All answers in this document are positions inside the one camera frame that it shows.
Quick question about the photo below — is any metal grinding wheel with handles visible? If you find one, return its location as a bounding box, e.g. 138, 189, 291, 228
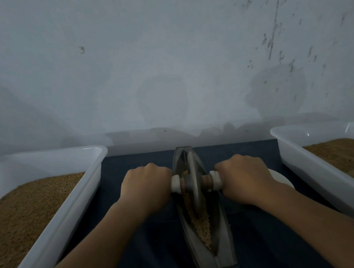
167, 146, 226, 218

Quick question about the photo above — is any small ground grain portion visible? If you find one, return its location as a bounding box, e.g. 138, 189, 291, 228
180, 167, 217, 255

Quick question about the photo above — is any dark blue tablecloth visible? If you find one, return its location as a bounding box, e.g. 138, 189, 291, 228
48, 130, 354, 268

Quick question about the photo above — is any white plastic tray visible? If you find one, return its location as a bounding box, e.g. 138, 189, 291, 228
0, 144, 121, 268
269, 118, 354, 243

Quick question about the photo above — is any person's left hand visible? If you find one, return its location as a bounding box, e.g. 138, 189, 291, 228
115, 161, 178, 220

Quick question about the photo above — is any white round plate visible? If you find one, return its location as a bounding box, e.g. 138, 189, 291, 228
268, 166, 295, 193

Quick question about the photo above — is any person's right hand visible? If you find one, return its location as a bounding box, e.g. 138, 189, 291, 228
213, 150, 280, 209

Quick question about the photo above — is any person's right forearm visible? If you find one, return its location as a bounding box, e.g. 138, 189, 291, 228
253, 173, 354, 268

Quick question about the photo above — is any person's left forearm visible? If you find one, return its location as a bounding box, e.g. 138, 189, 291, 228
15, 195, 153, 268

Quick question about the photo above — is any boat-shaped metal grinding trough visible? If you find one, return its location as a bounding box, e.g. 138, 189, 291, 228
169, 142, 239, 268

